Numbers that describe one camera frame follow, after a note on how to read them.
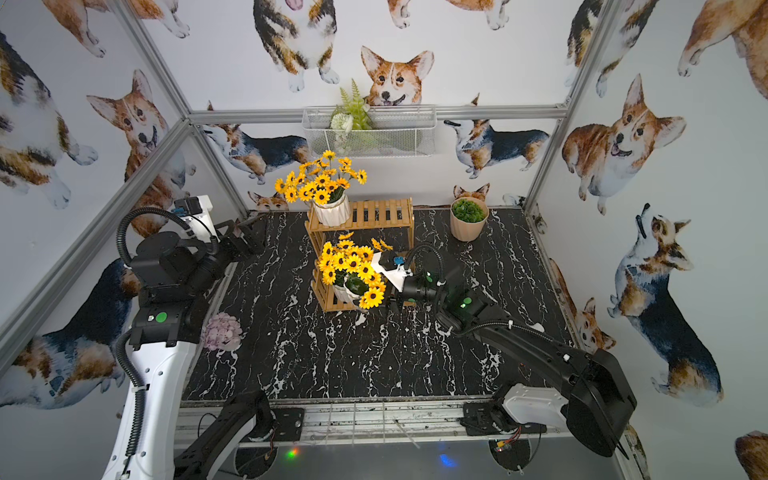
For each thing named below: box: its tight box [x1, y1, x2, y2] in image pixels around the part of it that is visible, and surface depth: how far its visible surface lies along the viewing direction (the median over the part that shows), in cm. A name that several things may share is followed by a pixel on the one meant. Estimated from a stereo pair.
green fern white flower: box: [330, 78, 373, 133], surface depth 84 cm
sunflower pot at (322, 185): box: [274, 151, 368, 227], surface depth 74 cm
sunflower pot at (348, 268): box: [318, 232, 393, 310], surface depth 60 cm
